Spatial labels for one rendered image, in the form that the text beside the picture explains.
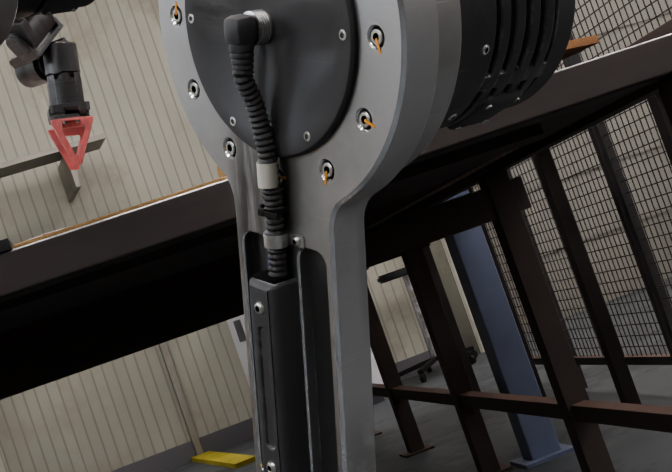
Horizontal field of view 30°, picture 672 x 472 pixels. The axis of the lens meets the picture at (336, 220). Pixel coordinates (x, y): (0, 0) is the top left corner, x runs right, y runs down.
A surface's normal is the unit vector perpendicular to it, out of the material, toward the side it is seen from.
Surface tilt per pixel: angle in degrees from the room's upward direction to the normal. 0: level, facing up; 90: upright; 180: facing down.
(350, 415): 115
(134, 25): 90
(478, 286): 90
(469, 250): 90
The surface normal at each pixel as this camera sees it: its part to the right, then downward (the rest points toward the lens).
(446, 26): 0.67, 0.19
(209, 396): 0.29, -0.15
